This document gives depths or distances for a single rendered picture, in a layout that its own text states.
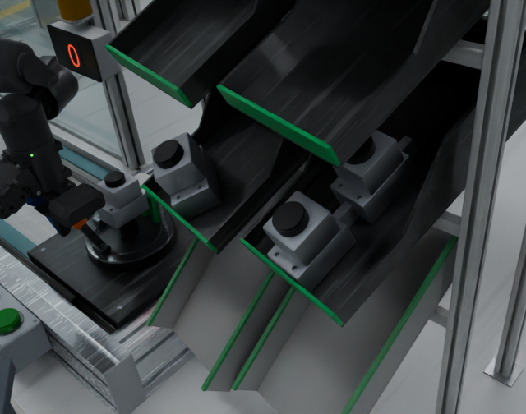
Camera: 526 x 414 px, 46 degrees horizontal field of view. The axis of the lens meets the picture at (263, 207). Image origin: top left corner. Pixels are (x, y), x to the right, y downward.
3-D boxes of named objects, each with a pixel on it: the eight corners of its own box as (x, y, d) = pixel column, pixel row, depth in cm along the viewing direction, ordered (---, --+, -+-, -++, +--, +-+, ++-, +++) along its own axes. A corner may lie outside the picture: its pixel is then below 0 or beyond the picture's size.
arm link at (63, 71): (19, 60, 68) (66, 19, 77) (-46, 60, 70) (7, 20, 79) (49, 147, 75) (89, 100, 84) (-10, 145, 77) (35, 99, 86)
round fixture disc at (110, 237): (123, 286, 89) (120, 276, 88) (70, 247, 98) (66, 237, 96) (195, 235, 97) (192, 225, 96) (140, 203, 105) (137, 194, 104)
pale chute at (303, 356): (334, 471, 63) (308, 475, 59) (256, 388, 71) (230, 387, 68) (483, 235, 59) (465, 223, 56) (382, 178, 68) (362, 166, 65)
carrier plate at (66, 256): (120, 333, 85) (116, 322, 84) (29, 260, 99) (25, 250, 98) (241, 241, 98) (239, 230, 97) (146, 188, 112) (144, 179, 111)
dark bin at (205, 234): (218, 255, 60) (178, 216, 55) (152, 197, 69) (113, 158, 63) (403, 57, 64) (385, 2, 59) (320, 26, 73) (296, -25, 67)
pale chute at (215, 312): (229, 393, 71) (202, 391, 68) (172, 327, 80) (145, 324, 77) (355, 181, 68) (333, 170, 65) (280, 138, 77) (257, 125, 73)
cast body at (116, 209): (117, 230, 91) (104, 192, 87) (99, 219, 94) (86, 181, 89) (160, 202, 96) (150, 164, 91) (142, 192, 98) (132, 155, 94)
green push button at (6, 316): (2, 342, 85) (-3, 333, 84) (-12, 328, 88) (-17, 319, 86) (28, 325, 87) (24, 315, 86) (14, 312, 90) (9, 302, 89)
